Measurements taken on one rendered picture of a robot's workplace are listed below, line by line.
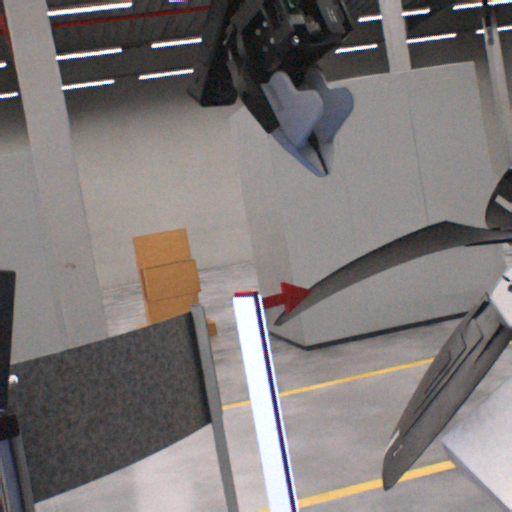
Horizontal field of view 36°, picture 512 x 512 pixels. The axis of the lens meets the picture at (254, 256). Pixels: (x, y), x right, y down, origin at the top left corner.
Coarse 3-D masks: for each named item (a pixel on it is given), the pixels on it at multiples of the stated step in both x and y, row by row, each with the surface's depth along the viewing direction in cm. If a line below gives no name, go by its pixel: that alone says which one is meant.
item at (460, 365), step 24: (480, 312) 92; (456, 336) 95; (480, 336) 89; (504, 336) 85; (456, 360) 91; (480, 360) 86; (432, 384) 94; (456, 384) 88; (408, 408) 99; (432, 408) 90; (456, 408) 85; (408, 432) 92; (432, 432) 86; (408, 456) 88; (384, 480) 89
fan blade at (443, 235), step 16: (432, 224) 57; (448, 224) 57; (400, 240) 58; (416, 240) 59; (432, 240) 60; (448, 240) 62; (464, 240) 64; (480, 240) 66; (368, 256) 60; (384, 256) 62; (400, 256) 65; (416, 256) 69; (336, 272) 63; (352, 272) 65; (368, 272) 69; (320, 288) 67; (336, 288) 71; (304, 304) 71; (288, 320) 75
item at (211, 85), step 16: (224, 0) 69; (208, 16) 71; (224, 16) 69; (208, 32) 71; (224, 32) 70; (208, 48) 72; (224, 48) 71; (208, 64) 72; (224, 64) 73; (192, 80) 74; (208, 80) 73; (224, 80) 73; (192, 96) 75; (208, 96) 74; (224, 96) 75
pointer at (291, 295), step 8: (288, 288) 60; (296, 288) 60; (304, 288) 61; (272, 296) 59; (280, 296) 59; (288, 296) 60; (296, 296) 60; (304, 296) 61; (264, 304) 58; (272, 304) 59; (280, 304) 59; (288, 304) 60; (296, 304) 60; (288, 312) 60
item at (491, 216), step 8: (504, 176) 84; (496, 184) 85; (504, 184) 84; (496, 192) 84; (504, 192) 84; (488, 208) 86; (496, 208) 85; (504, 208) 84; (488, 216) 86; (496, 216) 85; (504, 216) 84; (488, 224) 87; (496, 224) 86; (504, 224) 85
